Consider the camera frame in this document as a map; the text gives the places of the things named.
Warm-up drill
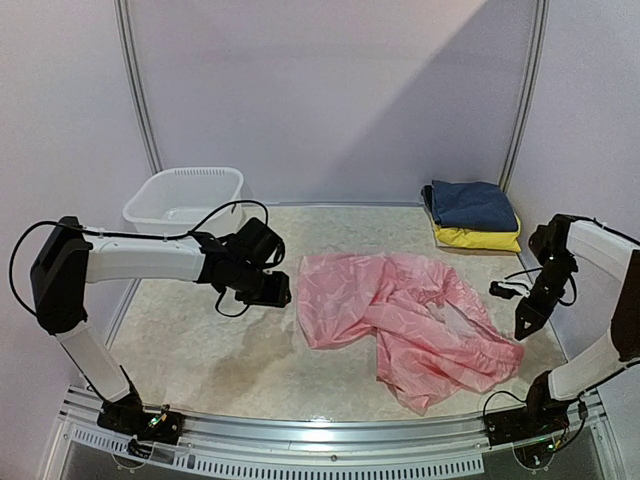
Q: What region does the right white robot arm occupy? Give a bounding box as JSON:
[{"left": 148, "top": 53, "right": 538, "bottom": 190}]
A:
[{"left": 515, "top": 214, "right": 639, "bottom": 436}]

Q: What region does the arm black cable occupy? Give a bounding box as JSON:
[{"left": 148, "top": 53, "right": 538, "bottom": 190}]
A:
[
  {"left": 504, "top": 267, "right": 576, "bottom": 307},
  {"left": 8, "top": 199, "right": 271, "bottom": 319}
]

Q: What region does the white plastic laundry basket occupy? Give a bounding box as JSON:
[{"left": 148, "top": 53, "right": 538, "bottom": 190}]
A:
[{"left": 122, "top": 167, "right": 244, "bottom": 236}]

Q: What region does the navy blue tank top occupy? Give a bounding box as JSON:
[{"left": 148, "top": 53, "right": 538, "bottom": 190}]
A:
[{"left": 421, "top": 180, "right": 518, "bottom": 232}]

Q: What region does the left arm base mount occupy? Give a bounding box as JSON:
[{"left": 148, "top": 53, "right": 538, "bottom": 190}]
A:
[{"left": 97, "top": 390, "right": 185, "bottom": 445}]

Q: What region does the right aluminium frame post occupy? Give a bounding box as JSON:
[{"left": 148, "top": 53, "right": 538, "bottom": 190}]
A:
[{"left": 499, "top": 0, "right": 549, "bottom": 193}]

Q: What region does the pink garment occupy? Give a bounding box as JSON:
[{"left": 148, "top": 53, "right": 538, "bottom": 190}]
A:
[{"left": 297, "top": 253, "right": 524, "bottom": 415}]

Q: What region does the aluminium front rail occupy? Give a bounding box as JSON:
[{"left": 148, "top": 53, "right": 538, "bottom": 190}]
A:
[{"left": 44, "top": 387, "right": 624, "bottom": 479}]

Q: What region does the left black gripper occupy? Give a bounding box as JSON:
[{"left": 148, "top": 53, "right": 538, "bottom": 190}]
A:
[{"left": 232, "top": 263, "right": 292, "bottom": 308}]

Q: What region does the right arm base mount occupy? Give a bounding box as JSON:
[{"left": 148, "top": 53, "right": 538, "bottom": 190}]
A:
[{"left": 481, "top": 384, "right": 588, "bottom": 447}]

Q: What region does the folded yellow shirt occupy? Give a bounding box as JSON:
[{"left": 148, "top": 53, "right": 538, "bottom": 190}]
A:
[{"left": 431, "top": 218, "right": 521, "bottom": 253}]

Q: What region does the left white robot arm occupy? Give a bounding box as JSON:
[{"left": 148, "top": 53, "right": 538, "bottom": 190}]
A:
[{"left": 15, "top": 216, "right": 291, "bottom": 434}]

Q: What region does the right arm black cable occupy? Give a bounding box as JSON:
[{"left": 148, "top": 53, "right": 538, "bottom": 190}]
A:
[{"left": 504, "top": 267, "right": 576, "bottom": 307}]

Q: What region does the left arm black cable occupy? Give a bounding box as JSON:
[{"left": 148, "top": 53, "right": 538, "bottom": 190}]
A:
[{"left": 8, "top": 199, "right": 271, "bottom": 319}]

